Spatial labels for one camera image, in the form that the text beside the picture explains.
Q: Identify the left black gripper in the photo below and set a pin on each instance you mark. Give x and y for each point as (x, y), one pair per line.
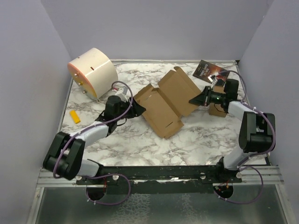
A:
(136, 109)

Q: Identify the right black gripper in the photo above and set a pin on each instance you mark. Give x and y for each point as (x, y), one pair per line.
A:
(202, 99)

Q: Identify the brown cardboard box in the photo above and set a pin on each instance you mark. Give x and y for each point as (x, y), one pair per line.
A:
(168, 103)

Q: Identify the yellow rectangular block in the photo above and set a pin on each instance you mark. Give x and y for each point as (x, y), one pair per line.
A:
(74, 117)

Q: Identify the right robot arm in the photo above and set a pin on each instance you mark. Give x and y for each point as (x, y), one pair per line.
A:
(257, 133)

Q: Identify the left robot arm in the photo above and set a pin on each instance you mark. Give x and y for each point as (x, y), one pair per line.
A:
(65, 155)

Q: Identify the small folded cardboard box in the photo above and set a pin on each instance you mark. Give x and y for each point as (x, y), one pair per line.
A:
(216, 109)

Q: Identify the dark book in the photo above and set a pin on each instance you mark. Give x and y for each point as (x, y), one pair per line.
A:
(204, 69)

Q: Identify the cream cylindrical drum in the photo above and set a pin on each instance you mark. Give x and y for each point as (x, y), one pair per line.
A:
(93, 72)

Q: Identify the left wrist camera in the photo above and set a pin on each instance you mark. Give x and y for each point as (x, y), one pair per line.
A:
(121, 92)

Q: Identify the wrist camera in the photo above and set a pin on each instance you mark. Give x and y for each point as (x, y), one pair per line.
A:
(213, 79)
(121, 92)

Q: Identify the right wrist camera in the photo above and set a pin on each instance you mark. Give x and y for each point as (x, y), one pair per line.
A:
(213, 79)

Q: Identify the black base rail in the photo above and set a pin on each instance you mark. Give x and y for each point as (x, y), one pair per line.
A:
(155, 188)

